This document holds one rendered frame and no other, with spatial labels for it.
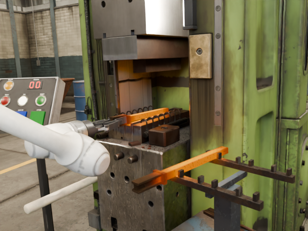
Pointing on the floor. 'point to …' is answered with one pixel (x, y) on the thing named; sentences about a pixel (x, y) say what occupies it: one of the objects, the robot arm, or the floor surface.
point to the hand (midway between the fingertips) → (118, 120)
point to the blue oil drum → (79, 100)
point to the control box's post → (43, 185)
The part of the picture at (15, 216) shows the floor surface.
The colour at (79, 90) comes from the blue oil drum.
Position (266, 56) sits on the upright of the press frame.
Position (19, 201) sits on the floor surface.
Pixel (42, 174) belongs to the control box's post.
